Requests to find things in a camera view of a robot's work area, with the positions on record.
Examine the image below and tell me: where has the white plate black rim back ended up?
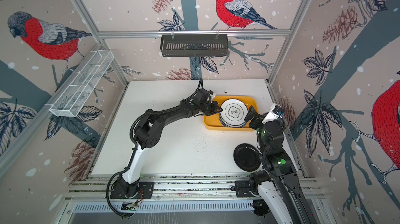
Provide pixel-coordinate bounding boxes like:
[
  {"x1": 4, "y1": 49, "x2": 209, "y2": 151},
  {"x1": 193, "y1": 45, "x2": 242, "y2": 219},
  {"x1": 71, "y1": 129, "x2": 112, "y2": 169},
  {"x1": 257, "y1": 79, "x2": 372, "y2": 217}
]
[{"x1": 221, "y1": 99, "x2": 248, "y2": 124}]

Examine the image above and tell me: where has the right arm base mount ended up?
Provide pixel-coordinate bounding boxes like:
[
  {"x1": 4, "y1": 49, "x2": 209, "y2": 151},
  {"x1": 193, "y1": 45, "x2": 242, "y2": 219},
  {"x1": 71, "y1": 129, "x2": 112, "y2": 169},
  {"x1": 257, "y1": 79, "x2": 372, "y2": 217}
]
[{"x1": 234, "y1": 170, "x2": 271, "y2": 198}]

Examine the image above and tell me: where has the black hanging wall basket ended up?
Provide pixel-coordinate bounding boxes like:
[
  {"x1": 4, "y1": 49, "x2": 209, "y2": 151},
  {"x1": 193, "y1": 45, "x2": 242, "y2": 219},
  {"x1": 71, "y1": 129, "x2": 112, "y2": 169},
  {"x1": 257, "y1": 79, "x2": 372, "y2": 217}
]
[{"x1": 160, "y1": 35, "x2": 229, "y2": 57}]

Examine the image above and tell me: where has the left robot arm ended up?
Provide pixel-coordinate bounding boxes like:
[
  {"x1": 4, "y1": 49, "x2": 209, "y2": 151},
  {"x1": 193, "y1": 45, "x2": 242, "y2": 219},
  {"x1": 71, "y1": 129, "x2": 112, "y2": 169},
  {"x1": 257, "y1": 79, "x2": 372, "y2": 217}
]
[{"x1": 107, "y1": 79, "x2": 223, "y2": 199}]

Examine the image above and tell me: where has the white plate black rim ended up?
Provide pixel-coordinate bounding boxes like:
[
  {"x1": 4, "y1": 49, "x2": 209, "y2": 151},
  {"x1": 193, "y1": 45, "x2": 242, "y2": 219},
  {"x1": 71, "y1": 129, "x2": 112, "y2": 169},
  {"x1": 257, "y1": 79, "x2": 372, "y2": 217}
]
[
  {"x1": 219, "y1": 116, "x2": 248, "y2": 128},
  {"x1": 221, "y1": 99, "x2": 248, "y2": 124}
]

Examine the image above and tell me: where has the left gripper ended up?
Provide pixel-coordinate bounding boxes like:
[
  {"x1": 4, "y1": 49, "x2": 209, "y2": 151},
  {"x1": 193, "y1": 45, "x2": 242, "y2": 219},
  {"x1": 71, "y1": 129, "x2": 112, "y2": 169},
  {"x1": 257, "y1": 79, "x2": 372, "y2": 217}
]
[{"x1": 199, "y1": 101, "x2": 225, "y2": 116}]

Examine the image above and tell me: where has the white wire mesh shelf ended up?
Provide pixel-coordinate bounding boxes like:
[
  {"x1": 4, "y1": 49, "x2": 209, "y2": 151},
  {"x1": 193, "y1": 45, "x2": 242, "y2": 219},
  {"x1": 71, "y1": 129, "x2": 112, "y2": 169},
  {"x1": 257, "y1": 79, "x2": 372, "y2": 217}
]
[{"x1": 50, "y1": 50, "x2": 114, "y2": 117}]

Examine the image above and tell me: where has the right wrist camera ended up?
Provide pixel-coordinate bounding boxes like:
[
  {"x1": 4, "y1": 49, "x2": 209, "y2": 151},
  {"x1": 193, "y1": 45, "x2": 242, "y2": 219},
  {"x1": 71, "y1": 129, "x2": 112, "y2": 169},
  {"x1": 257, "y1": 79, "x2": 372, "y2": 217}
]
[{"x1": 262, "y1": 103, "x2": 284, "y2": 124}]

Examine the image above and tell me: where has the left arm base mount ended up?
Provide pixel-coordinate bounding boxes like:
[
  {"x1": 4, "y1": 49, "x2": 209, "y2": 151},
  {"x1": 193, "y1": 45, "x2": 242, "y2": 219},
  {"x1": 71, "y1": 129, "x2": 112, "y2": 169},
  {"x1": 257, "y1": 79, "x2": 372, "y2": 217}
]
[{"x1": 110, "y1": 180, "x2": 155, "y2": 200}]

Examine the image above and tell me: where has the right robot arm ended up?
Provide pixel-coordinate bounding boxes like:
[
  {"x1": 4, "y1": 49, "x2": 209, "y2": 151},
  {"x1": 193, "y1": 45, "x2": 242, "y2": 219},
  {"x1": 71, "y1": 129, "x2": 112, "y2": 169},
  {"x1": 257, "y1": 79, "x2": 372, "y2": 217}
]
[{"x1": 245, "y1": 104, "x2": 317, "y2": 224}]

